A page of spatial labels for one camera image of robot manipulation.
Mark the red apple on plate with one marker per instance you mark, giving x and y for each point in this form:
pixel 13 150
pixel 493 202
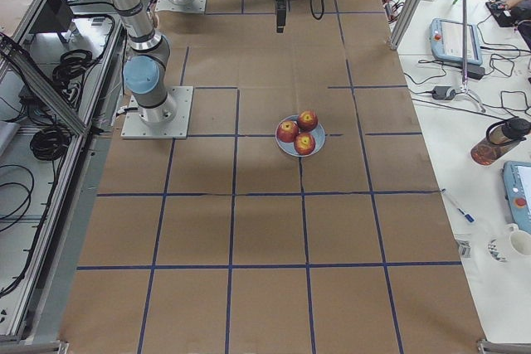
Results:
pixel 307 120
pixel 304 144
pixel 287 131

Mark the light blue plate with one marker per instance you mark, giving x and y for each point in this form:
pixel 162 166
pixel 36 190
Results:
pixel 318 133

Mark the black power adapter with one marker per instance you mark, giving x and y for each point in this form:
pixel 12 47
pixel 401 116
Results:
pixel 443 92

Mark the green grabber stick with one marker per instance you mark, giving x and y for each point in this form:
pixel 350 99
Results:
pixel 464 89

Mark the brown water bottle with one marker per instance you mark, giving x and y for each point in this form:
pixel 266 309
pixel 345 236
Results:
pixel 499 139

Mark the white blue pen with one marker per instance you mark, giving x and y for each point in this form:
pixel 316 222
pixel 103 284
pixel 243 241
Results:
pixel 457 206

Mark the blue teach pendant tablet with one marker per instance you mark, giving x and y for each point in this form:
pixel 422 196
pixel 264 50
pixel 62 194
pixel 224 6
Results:
pixel 516 178

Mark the white mug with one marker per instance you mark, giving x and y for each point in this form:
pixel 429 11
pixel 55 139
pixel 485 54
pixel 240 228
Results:
pixel 513 244

